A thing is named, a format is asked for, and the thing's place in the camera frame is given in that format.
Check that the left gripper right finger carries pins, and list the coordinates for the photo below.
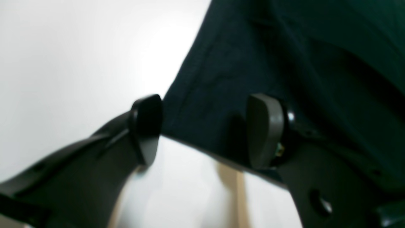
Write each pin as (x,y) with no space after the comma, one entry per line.
(332,186)

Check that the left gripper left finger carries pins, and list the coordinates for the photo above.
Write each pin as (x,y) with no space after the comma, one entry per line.
(78,186)

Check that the black T-shirt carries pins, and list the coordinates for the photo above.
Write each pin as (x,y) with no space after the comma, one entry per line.
(339,64)

